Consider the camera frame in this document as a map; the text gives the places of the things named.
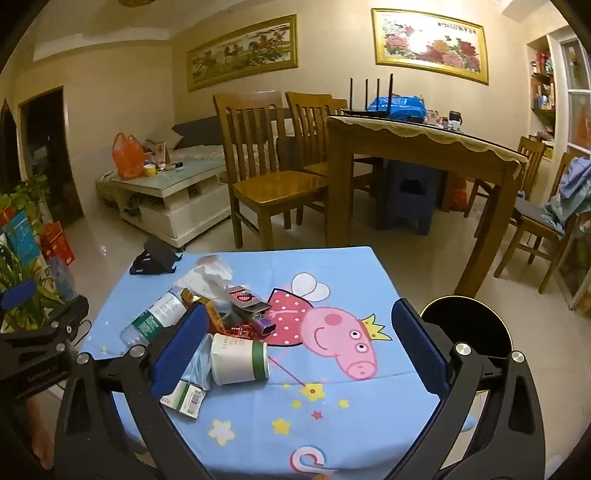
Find black bin with gold rim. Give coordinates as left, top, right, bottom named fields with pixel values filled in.
left=420, top=295, right=515, bottom=370

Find red gift boxes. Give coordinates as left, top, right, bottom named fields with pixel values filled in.
left=41, top=220, right=75, bottom=266

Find blue cardboard box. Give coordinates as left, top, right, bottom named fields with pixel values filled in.
left=2, top=210, right=40, bottom=268

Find small white green box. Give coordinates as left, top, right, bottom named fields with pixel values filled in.
left=160, top=379, right=207, bottom=420

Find green potted plant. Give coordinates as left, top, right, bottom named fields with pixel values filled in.
left=0, top=175, right=61, bottom=333

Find clear plastic water bottle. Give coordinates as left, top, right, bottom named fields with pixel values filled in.
left=120, top=286, right=190, bottom=349

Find cream lace table cover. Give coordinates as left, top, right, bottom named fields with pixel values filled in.
left=327, top=114, right=529, bottom=163

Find white glass-top coffee table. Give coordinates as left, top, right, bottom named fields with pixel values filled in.
left=96, top=154, right=241, bottom=250

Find wall shelf with goods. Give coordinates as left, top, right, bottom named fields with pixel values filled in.
left=526, top=34, right=557, bottom=160

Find red black snack packet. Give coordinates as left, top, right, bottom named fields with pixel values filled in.
left=226, top=285, right=271, bottom=315

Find grey blue plastic stool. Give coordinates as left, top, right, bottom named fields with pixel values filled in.
left=376, top=159, right=441, bottom=236

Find white paper cup green band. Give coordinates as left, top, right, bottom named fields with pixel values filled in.
left=210, top=333, right=270, bottom=386

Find red bag under table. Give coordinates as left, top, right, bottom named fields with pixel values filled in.
left=445, top=178, right=469, bottom=213

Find golden brown wrapper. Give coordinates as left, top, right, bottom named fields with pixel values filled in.
left=180, top=288, right=228, bottom=333

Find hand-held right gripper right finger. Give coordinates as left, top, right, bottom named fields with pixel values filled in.
left=390, top=298, right=548, bottom=480

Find framed flower painting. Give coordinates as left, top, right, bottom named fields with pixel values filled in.
left=370, top=8, right=489, bottom=86

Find orange plastic bag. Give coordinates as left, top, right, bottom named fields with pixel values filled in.
left=112, top=132, right=146, bottom=181

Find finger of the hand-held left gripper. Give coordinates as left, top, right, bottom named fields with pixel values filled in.
left=0, top=279, right=38, bottom=312
left=0, top=295, right=90, bottom=352

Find black router with antennas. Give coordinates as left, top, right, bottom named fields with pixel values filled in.
left=342, top=74, right=428, bottom=123

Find white framed glass door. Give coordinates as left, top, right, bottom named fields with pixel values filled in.
left=556, top=34, right=591, bottom=154

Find pale blue clothes pile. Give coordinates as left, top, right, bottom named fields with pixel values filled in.
left=542, top=157, right=591, bottom=237

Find blue cartoon pig tablecloth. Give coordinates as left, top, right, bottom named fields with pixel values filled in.
left=85, top=246, right=476, bottom=480

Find wooden dining table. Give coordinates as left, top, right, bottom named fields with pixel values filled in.
left=325, top=114, right=529, bottom=298

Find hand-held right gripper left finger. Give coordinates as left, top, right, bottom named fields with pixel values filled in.
left=54, top=302, right=218, bottom=480

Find black phone stand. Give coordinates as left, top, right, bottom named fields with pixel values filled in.
left=129, top=235, right=178, bottom=276

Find light blue plastic packet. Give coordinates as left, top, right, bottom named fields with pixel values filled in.
left=178, top=344, right=214, bottom=388

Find white tissue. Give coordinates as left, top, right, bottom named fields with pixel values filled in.
left=173, top=255, right=234, bottom=305

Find framed horse painting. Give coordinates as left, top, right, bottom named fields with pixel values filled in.
left=186, top=14, right=298, bottom=92

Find blue plastic bag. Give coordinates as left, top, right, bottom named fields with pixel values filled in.
left=367, top=95, right=426, bottom=119

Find sofa with grey cushion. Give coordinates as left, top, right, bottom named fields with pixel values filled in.
left=143, top=115, right=287, bottom=163

